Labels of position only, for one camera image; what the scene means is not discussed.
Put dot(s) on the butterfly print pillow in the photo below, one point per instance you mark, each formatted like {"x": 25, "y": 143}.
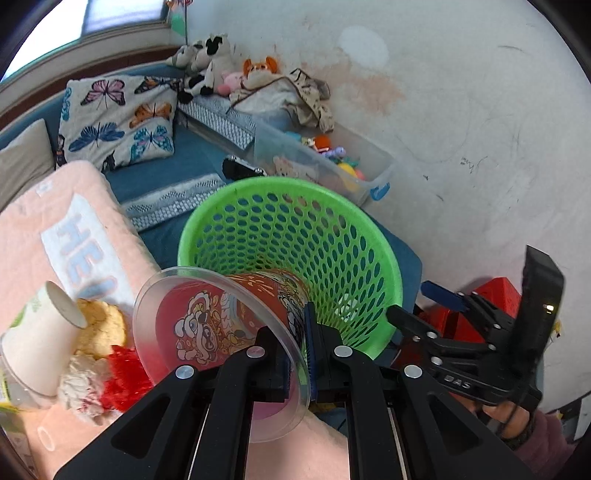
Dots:
{"x": 117, "y": 120}

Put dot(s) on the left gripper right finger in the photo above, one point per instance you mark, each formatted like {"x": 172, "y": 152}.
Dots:
{"x": 401, "y": 423}

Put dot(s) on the red plastic stool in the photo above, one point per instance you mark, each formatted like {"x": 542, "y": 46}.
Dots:
{"x": 459, "y": 325}

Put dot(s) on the red mesh net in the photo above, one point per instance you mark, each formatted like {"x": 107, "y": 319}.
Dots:
{"x": 127, "y": 383}

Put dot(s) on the blue sofa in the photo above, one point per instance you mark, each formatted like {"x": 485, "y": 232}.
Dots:
{"x": 193, "y": 157}

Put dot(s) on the grey plush toy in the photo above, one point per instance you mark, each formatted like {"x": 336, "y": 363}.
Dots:
{"x": 185, "y": 57}

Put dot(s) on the green plastic mesh basket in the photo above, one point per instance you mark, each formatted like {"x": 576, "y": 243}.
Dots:
{"x": 324, "y": 239}

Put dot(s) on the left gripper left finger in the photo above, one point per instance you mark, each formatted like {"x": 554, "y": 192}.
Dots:
{"x": 191, "y": 425}

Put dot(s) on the grey patterned cloth strip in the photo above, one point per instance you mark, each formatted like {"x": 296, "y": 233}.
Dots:
{"x": 159, "y": 206}

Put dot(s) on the pink pig plush toy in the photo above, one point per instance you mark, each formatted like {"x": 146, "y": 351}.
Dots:
{"x": 230, "y": 83}

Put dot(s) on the red printed noodle cup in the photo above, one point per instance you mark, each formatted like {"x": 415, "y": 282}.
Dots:
{"x": 194, "y": 316}

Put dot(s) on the orange fox plush toy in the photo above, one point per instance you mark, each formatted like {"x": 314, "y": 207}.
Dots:
{"x": 261, "y": 69}

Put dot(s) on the beige pillow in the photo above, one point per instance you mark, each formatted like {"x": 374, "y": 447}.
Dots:
{"x": 25, "y": 161}

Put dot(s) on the white paper cup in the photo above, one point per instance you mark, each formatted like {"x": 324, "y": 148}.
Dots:
{"x": 38, "y": 345}

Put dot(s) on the clear plastic toy bin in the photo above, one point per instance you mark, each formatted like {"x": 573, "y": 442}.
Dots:
{"x": 342, "y": 160}

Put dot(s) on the grey patterned long cushion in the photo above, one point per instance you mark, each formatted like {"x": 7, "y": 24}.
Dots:
{"x": 217, "y": 114}

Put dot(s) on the crumpled white red tissue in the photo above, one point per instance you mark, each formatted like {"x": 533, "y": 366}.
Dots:
{"x": 81, "y": 387}

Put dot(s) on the cow plush toy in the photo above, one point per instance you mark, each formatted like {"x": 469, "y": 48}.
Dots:
{"x": 213, "y": 61}

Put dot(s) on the person's right hand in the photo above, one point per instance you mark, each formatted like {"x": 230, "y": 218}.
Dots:
{"x": 513, "y": 419}

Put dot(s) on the pink blanket with letters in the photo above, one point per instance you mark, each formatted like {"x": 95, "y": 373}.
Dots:
{"x": 69, "y": 229}

